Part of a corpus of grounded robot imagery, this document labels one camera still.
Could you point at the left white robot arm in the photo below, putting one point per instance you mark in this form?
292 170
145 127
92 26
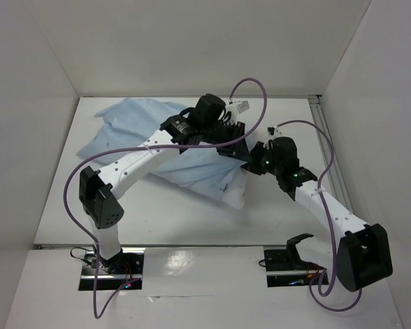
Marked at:
201 148

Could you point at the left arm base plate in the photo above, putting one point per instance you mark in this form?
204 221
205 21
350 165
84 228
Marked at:
126 274

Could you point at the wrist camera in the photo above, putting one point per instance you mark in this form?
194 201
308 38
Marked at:
275 137
233 109

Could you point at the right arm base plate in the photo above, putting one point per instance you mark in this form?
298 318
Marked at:
285 269

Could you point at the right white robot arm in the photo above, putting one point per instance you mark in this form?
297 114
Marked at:
359 253

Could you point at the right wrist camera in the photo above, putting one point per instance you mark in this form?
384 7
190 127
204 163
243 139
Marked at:
275 137

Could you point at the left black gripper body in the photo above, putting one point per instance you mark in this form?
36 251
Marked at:
227 132

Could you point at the white pillow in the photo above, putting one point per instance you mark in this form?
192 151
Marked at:
234 194

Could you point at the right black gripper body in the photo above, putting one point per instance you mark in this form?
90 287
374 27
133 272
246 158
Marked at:
257 157

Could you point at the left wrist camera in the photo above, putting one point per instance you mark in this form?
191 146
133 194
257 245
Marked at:
233 109

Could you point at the light blue pillowcase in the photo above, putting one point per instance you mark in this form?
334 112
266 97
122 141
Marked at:
131 122

